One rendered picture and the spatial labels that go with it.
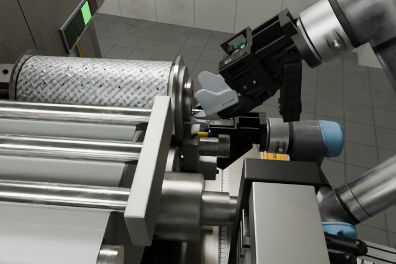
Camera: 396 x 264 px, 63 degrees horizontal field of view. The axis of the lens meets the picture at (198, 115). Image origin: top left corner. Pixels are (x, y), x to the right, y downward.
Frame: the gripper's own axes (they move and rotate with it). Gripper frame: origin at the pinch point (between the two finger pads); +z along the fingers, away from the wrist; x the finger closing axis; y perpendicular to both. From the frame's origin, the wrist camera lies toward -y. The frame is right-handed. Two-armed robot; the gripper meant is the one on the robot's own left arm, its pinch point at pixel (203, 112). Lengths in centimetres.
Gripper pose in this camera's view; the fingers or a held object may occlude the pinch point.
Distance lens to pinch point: 54.6
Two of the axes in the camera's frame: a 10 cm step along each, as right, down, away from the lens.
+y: -6.4, -5.9, -5.0
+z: -7.7, 4.2, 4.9
